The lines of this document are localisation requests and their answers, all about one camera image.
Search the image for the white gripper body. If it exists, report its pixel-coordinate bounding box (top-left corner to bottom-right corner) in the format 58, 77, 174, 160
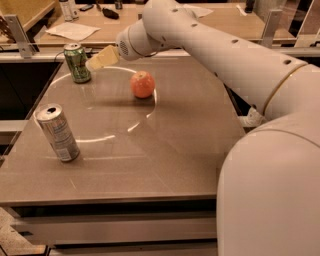
116, 20, 150, 60

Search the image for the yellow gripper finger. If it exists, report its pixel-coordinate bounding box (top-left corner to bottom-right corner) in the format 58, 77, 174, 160
85, 45, 120, 71

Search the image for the green soda can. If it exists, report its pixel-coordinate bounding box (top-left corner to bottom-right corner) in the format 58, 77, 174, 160
64, 43, 91, 83

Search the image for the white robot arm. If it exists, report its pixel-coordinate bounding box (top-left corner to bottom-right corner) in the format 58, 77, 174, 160
115, 0, 320, 256

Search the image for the silver redbull can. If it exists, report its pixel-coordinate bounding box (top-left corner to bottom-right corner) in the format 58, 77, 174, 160
35, 103, 80, 162

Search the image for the wooden back desk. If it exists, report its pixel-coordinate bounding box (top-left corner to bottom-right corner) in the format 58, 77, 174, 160
34, 3, 297, 48

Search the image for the black computer mouse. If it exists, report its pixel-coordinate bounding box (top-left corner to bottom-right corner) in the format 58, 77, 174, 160
102, 8, 119, 20

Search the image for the red apple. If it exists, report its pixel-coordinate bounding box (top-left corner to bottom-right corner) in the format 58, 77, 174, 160
130, 71, 155, 98

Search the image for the white paper sheet left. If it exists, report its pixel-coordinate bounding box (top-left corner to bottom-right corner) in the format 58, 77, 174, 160
46, 22, 100, 41

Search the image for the black phone on desk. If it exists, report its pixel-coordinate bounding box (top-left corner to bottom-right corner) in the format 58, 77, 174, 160
79, 4, 94, 12

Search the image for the white bottle on desk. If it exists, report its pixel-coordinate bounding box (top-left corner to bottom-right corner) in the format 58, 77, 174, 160
59, 0, 79, 22

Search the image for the clear sanitizer bottle left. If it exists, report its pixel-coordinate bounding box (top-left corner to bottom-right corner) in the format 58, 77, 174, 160
238, 107, 266, 128

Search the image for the metal drawer front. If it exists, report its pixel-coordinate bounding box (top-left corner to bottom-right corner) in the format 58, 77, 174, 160
13, 212, 217, 245

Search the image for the left metal bracket post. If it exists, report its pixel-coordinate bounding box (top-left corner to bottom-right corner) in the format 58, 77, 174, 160
4, 14, 35, 59

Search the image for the metal bracket post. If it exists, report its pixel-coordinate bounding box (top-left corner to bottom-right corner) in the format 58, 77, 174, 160
4, 14, 35, 59
260, 9, 282, 48

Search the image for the right metal bracket post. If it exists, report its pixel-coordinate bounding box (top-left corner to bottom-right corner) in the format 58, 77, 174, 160
260, 9, 282, 48

